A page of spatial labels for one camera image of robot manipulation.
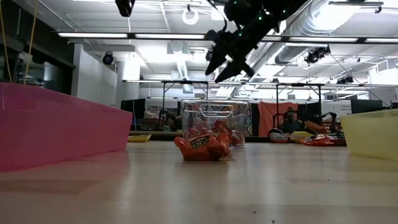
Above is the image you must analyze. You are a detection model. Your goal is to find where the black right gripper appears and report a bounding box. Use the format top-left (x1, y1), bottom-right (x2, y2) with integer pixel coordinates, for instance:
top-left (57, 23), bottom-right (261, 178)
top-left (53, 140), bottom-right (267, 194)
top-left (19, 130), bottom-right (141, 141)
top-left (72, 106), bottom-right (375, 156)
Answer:
top-left (205, 12), bottom-right (281, 83)

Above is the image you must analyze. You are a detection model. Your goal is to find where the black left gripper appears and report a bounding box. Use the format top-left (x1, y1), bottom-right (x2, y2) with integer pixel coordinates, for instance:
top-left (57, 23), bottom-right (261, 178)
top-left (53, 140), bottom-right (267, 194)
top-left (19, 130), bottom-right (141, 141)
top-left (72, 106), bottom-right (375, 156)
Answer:
top-left (114, 0), bottom-right (137, 18)

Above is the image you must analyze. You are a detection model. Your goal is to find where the red candy pack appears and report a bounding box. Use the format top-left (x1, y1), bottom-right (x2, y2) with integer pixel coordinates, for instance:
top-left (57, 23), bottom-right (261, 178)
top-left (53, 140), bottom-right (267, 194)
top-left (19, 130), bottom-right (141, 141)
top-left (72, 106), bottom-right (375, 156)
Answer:
top-left (299, 134), bottom-right (346, 147)
top-left (229, 129), bottom-right (246, 147)
top-left (212, 119), bottom-right (233, 139)
top-left (185, 120), bottom-right (213, 140)

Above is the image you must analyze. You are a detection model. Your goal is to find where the silver candy wrapper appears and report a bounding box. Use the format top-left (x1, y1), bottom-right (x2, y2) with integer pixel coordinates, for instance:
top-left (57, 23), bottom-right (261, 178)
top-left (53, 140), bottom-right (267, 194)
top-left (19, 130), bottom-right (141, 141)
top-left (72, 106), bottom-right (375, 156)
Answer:
top-left (268, 132), bottom-right (290, 144)

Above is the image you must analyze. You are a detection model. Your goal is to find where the orange peanut butter cup pack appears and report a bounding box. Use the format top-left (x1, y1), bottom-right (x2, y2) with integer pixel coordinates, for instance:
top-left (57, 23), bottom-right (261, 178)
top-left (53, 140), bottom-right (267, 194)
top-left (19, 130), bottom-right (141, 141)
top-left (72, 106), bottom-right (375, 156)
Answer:
top-left (174, 133), bottom-right (232, 162)

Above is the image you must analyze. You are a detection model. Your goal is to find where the yellow sour candy pack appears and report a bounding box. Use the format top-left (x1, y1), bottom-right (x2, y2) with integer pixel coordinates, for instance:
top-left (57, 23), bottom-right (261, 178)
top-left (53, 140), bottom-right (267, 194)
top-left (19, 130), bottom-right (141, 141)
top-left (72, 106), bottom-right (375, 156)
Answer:
top-left (289, 130), bottom-right (314, 143)
top-left (127, 133), bottom-right (153, 143)

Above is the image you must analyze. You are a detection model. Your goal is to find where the clear plastic bin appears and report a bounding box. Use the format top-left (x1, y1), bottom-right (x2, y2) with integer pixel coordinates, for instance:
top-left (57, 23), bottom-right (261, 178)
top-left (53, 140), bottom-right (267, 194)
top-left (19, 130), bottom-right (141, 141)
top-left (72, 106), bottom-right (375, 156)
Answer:
top-left (180, 99), bottom-right (250, 147)

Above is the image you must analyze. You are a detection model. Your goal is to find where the orange curtain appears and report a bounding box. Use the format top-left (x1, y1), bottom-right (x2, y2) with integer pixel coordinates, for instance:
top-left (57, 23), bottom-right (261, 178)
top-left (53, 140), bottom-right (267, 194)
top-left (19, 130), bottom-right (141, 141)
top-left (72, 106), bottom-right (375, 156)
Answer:
top-left (257, 101), bottom-right (299, 137)

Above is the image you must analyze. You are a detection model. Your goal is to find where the person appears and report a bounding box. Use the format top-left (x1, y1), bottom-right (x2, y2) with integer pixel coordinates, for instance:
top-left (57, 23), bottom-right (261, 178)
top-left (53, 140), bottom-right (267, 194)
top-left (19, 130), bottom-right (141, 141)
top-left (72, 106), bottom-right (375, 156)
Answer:
top-left (279, 107), bottom-right (304, 134)

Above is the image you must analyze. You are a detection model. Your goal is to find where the pink plastic bin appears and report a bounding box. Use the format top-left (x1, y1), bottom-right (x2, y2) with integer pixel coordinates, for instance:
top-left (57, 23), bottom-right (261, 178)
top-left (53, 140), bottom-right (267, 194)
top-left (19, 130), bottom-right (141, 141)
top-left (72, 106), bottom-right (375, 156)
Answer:
top-left (0, 82), bottom-right (134, 173)

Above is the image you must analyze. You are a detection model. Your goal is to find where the black ceiling track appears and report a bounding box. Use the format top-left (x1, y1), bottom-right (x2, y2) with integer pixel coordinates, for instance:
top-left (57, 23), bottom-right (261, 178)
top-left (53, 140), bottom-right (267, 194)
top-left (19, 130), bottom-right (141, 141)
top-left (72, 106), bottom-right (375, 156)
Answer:
top-left (328, 0), bottom-right (384, 14)

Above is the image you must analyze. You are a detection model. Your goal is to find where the yellow plastic bin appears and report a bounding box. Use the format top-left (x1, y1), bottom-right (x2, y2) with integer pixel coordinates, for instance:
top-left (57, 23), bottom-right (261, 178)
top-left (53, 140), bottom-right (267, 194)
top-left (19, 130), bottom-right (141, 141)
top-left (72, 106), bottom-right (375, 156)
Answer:
top-left (340, 108), bottom-right (398, 161)

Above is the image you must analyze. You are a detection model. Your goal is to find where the white ceiling ring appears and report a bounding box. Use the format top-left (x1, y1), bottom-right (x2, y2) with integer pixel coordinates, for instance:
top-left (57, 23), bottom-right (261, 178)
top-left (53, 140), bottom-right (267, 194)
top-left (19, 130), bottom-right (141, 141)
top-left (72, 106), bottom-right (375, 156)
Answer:
top-left (182, 8), bottom-right (200, 26)

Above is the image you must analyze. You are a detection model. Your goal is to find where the silver air duct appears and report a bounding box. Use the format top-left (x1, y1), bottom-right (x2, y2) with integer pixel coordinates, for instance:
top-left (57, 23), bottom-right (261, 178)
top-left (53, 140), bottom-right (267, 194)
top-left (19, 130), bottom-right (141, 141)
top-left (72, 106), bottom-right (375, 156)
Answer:
top-left (248, 0), bottom-right (333, 66)

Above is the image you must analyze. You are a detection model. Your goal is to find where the hanging yellow cord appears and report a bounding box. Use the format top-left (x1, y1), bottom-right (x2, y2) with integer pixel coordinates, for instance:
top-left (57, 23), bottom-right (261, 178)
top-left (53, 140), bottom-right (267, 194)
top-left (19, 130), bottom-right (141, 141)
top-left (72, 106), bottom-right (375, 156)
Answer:
top-left (24, 0), bottom-right (39, 85)
top-left (0, 0), bottom-right (13, 83)

